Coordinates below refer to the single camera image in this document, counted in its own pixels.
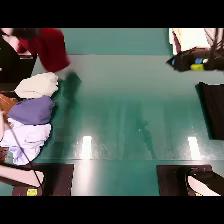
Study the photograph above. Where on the lavender garment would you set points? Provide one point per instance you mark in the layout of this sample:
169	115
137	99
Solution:
29	138

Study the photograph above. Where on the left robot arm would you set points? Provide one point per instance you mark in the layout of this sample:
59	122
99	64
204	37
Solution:
20	175

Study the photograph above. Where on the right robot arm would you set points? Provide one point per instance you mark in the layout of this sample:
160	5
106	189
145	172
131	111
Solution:
203	186

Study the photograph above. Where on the person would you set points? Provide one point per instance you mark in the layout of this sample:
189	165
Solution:
50	46

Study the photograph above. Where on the black garment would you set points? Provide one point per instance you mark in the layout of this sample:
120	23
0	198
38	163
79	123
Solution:
213	106

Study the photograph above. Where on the purple garment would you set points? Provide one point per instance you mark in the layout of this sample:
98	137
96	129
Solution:
32	110

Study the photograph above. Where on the cream garment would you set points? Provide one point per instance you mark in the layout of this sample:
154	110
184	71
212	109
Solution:
36	86

